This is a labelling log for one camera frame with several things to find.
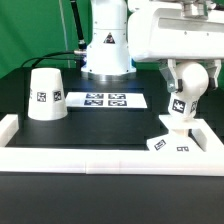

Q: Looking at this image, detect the thin grey cable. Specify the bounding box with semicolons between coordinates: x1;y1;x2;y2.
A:
58;0;72;69

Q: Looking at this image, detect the white U-shaped border frame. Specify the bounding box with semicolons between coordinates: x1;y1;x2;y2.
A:
0;114;224;176

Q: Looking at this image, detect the black cable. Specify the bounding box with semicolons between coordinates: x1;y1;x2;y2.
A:
20;0;88;69

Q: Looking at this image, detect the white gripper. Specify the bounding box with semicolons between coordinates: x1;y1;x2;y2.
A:
128;0;224;93

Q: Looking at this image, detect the white lamp bulb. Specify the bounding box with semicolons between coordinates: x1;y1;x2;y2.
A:
168;62;209;120

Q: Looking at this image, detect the white marker sheet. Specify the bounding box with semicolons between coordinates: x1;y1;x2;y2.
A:
66;92;147;109

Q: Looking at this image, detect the white lamp shade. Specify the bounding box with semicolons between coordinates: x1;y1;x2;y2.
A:
28;68;67;121

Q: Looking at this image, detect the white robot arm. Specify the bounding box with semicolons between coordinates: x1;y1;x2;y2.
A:
82;0;224;92

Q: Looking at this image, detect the white lamp base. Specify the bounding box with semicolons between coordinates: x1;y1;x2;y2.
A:
146;115;203;153

